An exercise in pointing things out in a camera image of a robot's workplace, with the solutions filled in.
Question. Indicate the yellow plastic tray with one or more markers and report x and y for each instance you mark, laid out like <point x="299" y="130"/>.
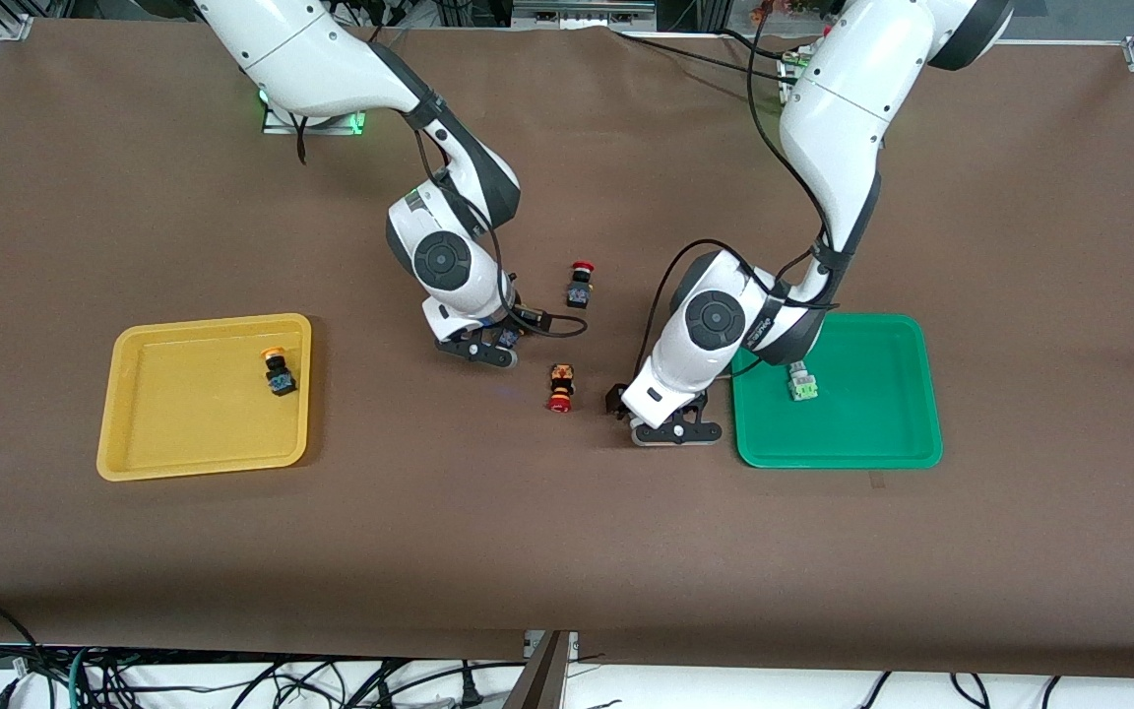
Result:
<point x="193" y="414"/>

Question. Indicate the red button with orange body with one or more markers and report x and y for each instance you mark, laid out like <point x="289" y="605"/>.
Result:
<point x="560" y="388"/>

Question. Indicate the white table edge bracket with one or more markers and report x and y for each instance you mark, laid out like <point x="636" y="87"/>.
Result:
<point x="533" y="643"/>

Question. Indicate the green and white button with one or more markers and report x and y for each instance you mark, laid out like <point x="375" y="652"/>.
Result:
<point x="802" y="383"/>

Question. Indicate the aluminium profile bar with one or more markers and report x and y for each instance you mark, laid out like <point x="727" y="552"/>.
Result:
<point x="539" y="675"/>

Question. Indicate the brown table cover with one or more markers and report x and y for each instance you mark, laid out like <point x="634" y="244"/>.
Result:
<point x="567" y="551"/>

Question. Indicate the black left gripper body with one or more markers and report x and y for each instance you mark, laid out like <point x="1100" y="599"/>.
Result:
<point x="614" y="399"/>

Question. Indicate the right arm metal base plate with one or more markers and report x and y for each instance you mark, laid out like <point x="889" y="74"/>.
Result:
<point x="331" y="126"/>

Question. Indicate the yellow push button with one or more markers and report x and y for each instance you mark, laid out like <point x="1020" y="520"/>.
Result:
<point x="507" y="339"/>
<point x="280" y="374"/>

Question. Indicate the green plastic tray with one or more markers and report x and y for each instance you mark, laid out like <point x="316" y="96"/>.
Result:
<point x="872" y="414"/>

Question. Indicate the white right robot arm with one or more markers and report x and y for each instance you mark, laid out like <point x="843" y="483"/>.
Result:
<point x="439" y="261"/>

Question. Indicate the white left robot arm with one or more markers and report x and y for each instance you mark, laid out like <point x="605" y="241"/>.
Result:
<point x="715" y="320"/>

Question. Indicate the red button with blue block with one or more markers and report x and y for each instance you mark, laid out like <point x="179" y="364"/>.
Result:
<point x="580" y="286"/>

